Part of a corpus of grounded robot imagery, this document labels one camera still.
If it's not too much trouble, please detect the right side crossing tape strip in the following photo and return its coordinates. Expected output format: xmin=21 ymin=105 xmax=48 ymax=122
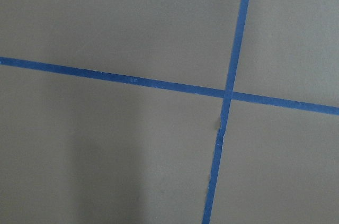
xmin=1 ymin=57 xmax=338 ymax=115

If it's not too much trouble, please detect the right side long tape strip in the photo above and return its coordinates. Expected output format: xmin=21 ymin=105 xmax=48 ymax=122
xmin=202 ymin=0 xmax=249 ymax=223

